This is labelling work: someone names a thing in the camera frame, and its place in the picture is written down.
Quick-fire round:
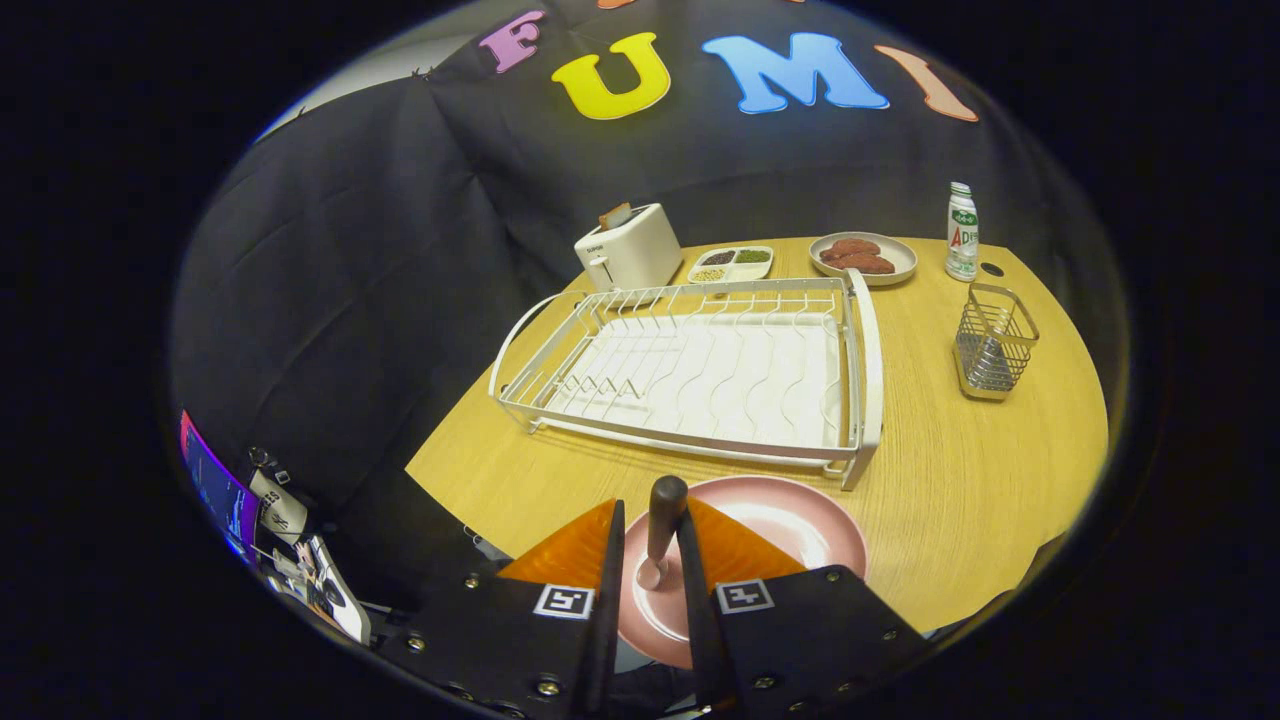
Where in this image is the metal wire basket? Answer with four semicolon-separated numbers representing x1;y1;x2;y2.
952;282;1041;403

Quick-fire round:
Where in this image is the white toaster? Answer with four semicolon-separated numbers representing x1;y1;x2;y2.
574;203;685;293

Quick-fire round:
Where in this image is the white drink bottle green cap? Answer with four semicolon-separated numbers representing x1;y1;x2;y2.
945;181;981;283

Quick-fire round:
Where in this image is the pink plate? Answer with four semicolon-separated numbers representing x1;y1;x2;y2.
617;475;869;671

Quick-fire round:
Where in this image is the spoon with wooden handle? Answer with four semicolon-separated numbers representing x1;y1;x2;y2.
636;475;690;592

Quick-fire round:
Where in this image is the beige plate with meat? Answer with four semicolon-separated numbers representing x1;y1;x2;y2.
808;232;919;288

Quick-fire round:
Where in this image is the white wire dish rack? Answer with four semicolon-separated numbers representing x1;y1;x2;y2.
488;268;885;491

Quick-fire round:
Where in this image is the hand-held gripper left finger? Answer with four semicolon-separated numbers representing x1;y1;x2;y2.
375;497;627;720

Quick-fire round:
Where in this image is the white divided snack tray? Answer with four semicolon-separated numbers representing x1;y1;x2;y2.
686;245;776;286

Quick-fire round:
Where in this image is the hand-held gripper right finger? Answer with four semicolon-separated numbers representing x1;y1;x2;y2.
675;497;931;716

